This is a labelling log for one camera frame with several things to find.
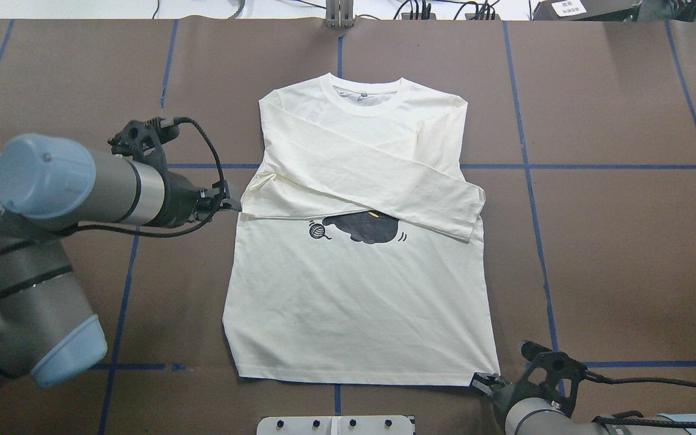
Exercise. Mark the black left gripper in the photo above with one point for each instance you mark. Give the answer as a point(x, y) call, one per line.
point(180, 198)

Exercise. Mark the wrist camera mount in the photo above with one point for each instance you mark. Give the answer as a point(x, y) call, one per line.
point(552, 376)
point(142, 141)

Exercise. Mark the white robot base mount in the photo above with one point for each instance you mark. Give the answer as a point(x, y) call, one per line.
point(362, 424)

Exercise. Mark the black box white label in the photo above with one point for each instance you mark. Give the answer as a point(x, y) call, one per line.
point(599, 11)

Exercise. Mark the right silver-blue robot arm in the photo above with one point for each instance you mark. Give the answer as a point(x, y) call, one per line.
point(527, 408)

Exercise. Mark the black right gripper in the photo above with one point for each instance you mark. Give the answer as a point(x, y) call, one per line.
point(503, 396)

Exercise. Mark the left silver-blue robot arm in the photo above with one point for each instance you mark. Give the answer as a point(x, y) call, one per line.
point(51, 188)

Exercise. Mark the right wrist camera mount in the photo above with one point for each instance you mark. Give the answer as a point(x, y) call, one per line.
point(552, 376)

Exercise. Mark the cream long-sleeve t-shirt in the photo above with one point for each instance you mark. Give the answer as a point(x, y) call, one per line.
point(359, 249)

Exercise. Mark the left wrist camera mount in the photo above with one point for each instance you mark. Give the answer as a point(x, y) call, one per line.
point(142, 141)

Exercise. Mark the aluminium frame post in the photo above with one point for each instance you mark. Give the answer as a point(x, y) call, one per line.
point(339, 14)

